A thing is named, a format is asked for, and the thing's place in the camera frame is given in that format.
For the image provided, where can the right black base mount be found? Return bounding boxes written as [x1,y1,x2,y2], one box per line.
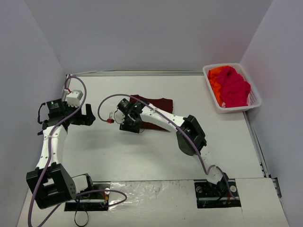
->
[194,179,241,209]

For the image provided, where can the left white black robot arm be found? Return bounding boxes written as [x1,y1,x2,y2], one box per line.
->
[26,99,96,209]

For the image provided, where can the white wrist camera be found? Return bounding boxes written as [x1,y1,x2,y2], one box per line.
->
[109,110,125,124]
[66,90,83,108]

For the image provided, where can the orange t shirt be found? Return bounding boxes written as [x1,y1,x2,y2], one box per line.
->
[207,66,228,107]

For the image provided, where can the pink t shirt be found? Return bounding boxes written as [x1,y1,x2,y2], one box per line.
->
[216,66,251,108]

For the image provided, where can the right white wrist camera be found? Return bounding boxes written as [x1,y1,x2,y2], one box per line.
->
[109,110,125,124]

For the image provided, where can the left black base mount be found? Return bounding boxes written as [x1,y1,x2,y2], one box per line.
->
[64,192,108,212]

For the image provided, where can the maroon t shirt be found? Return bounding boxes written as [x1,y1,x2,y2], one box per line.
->
[132,95,173,131]

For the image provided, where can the white plastic basket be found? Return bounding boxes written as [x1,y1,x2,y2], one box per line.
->
[203,63,262,114]

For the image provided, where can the thin black cable loop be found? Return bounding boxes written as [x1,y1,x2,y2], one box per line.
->
[73,209,90,227]

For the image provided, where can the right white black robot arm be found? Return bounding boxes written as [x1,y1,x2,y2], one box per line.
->
[117,98,228,195]

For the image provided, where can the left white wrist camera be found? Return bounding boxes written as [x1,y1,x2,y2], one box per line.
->
[66,90,83,108]

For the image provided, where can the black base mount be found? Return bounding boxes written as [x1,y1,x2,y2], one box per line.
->
[64,192,108,212]
[194,179,241,209]

